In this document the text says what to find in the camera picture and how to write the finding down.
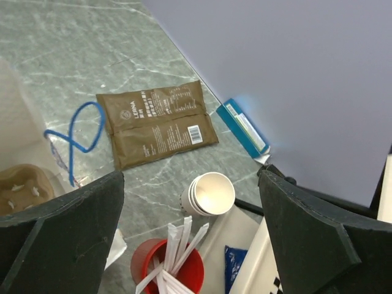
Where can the teal blue box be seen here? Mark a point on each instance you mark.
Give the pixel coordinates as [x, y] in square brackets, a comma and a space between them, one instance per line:
[252, 140]

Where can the stack of paper cups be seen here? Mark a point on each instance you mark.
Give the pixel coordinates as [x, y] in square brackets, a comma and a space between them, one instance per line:
[210, 194]

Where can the blue checkered paper bag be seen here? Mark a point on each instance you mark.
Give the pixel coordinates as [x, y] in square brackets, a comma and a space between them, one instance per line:
[22, 139]

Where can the brown coffee bean pouch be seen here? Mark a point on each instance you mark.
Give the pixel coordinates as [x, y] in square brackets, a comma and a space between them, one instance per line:
[152, 124]

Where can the brown pulp cup carrier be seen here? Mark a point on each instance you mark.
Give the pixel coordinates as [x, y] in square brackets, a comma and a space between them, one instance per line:
[22, 187]

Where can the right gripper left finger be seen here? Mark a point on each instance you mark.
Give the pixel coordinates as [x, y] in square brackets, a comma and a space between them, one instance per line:
[62, 246]

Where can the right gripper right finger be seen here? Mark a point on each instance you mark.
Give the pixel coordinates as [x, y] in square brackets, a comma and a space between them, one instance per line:
[321, 248]

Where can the cream checkered tiered shelf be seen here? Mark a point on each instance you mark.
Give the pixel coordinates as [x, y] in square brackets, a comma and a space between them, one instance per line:
[238, 255]

